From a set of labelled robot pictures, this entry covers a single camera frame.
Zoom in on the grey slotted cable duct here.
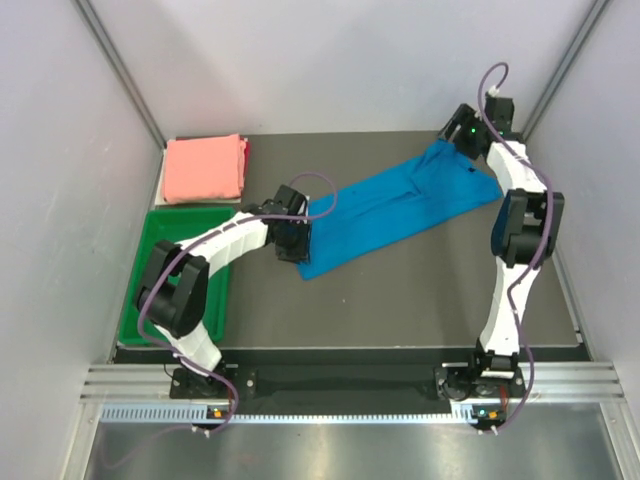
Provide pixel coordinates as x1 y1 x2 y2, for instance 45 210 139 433
99 402 511 426

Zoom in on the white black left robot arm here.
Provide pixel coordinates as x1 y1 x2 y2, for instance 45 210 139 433
133 185 312 398

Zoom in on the folded magenta t shirt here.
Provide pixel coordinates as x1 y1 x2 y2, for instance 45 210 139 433
240 137 251 191

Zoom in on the folded pink t shirt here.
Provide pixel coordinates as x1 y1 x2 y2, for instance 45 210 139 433
163 134 243 205

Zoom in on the green plastic tray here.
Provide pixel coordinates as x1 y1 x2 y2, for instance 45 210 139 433
118 207 235 347

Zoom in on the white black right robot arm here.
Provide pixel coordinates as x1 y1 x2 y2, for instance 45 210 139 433
439 92 565 397

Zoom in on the blue t shirt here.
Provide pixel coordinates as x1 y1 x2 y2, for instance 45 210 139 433
298 140 502 281

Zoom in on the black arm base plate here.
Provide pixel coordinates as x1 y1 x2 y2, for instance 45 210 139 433
169 362 526 416

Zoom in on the aluminium frame rail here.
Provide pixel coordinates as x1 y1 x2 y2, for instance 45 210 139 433
80 362 624 404

